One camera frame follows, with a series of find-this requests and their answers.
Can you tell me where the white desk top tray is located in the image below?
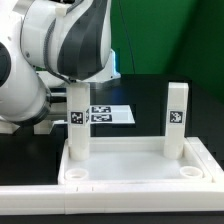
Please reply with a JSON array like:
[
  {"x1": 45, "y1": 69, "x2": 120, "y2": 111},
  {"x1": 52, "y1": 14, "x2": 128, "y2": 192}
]
[{"x1": 58, "y1": 136, "x2": 213, "y2": 185}]

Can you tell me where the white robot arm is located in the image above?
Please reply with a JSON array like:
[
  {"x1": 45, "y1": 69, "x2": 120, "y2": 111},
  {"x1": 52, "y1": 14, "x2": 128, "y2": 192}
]
[{"x1": 0, "y1": 0, "x2": 112, "y2": 126}]

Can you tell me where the fiducial marker sheet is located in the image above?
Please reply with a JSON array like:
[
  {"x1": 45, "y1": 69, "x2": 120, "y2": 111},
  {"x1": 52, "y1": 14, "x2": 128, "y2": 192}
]
[{"x1": 53, "y1": 105, "x2": 136, "y2": 126}]

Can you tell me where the white L-shaped obstacle fence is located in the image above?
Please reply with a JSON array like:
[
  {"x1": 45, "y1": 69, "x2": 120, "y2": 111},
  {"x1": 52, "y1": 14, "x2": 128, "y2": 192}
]
[{"x1": 0, "y1": 137, "x2": 224, "y2": 215}]

